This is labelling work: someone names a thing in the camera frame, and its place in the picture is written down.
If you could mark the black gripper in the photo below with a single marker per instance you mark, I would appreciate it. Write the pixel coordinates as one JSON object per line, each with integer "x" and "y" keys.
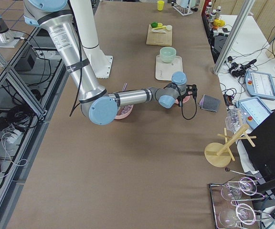
{"x": 181, "y": 99}

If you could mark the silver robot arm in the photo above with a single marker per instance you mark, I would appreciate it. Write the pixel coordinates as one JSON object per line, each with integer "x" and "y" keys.
{"x": 71, "y": 26}

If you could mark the green bowl stack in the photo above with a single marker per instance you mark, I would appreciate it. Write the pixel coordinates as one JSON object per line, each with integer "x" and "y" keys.
{"x": 167, "y": 54}

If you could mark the pink bowl with ice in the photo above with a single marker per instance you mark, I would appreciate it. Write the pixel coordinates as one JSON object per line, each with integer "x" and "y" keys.
{"x": 124, "y": 112}

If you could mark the yellow plastic spoon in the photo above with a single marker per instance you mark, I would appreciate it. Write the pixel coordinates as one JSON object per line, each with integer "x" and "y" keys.
{"x": 162, "y": 26}

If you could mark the grey folded cloth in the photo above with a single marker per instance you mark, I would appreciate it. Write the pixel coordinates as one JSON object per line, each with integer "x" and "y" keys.
{"x": 210, "y": 103}

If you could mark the cream rabbit tray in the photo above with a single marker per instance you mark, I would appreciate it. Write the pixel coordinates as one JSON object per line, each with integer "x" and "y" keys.
{"x": 164, "y": 71}

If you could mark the clear plastic bag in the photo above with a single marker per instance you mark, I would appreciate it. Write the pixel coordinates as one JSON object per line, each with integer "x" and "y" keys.
{"x": 234, "y": 119}

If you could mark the wooden cup tree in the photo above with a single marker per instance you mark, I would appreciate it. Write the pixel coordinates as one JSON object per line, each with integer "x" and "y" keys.
{"x": 220, "y": 155}

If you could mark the wooden cutting board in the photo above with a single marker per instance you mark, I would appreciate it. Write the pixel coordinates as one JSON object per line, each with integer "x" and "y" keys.
{"x": 160, "y": 39}

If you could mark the lower teach pendant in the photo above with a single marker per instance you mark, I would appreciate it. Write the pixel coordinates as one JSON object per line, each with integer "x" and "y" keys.
{"x": 254, "y": 109}

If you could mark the teach pendant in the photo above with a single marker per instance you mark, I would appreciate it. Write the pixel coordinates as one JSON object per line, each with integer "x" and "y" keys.
{"x": 260, "y": 84}
{"x": 254, "y": 109}

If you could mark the upper teach pendant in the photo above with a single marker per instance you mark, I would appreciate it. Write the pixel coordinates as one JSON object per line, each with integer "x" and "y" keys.
{"x": 260, "y": 84}

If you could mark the yellow toy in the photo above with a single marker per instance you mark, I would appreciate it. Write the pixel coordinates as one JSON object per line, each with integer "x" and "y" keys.
{"x": 218, "y": 23}

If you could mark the white dish rack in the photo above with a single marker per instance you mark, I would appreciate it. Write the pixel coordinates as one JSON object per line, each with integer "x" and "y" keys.
{"x": 185, "y": 7}

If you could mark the yellow cup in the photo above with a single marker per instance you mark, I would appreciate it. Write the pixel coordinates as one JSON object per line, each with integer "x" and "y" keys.
{"x": 160, "y": 5}

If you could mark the black monitor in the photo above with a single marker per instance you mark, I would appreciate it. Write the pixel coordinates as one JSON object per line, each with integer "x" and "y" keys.
{"x": 262, "y": 156}

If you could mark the upper wine glass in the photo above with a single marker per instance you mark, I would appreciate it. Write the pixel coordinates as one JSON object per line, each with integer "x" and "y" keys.
{"x": 233, "y": 190}

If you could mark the wine glass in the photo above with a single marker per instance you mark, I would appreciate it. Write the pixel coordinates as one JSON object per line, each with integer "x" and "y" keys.
{"x": 234, "y": 217}
{"x": 233, "y": 190}

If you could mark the lower wine glass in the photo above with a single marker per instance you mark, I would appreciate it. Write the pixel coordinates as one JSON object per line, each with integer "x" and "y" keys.
{"x": 234, "y": 217}

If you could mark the aluminium frame post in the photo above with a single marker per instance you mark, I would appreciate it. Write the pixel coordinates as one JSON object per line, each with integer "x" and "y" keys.
{"x": 246, "y": 8}

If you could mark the wire glass rack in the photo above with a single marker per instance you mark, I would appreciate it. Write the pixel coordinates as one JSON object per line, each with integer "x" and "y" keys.
{"x": 219, "y": 204}

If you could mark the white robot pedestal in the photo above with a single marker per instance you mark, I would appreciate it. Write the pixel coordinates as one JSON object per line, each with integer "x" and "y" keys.
{"x": 84, "y": 16}

